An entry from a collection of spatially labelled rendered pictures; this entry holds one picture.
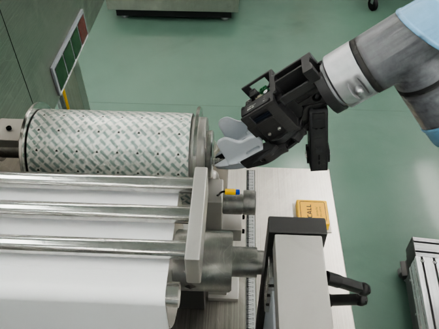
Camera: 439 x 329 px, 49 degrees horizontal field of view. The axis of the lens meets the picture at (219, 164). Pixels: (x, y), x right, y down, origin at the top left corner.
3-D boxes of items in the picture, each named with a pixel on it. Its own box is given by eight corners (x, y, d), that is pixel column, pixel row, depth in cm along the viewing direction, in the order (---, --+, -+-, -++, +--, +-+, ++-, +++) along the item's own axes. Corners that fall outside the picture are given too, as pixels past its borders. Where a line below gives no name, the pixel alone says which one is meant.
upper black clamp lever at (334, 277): (365, 300, 46) (374, 294, 45) (321, 286, 45) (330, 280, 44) (362, 287, 47) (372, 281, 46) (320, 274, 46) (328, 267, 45)
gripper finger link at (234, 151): (195, 147, 70) (244, 114, 66) (221, 169, 73) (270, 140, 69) (194, 161, 67) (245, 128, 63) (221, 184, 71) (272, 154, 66)
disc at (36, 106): (32, 214, 72) (14, 125, 65) (29, 214, 72) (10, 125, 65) (65, 166, 85) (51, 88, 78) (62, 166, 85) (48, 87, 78)
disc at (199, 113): (196, 220, 72) (195, 130, 64) (193, 220, 72) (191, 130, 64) (204, 171, 84) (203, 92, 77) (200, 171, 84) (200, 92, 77)
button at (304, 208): (328, 230, 107) (330, 224, 106) (297, 229, 107) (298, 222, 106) (325, 206, 112) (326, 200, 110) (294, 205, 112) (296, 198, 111)
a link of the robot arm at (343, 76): (373, 69, 64) (385, 107, 58) (343, 86, 66) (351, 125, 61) (345, 30, 60) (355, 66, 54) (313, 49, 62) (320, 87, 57)
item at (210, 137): (213, 160, 80) (211, 187, 73) (202, 160, 80) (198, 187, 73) (214, 121, 75) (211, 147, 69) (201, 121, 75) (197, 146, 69)
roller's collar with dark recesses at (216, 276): (230, 303, 51) (232, 271, 46) (174, 301, 51) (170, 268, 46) (232, 253, 55) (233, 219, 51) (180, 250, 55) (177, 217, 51)
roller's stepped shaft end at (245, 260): (288, 284, 50) (291, 268, 48) (231, 282, 51) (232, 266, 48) (286, 259, 53) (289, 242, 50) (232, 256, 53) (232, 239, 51)
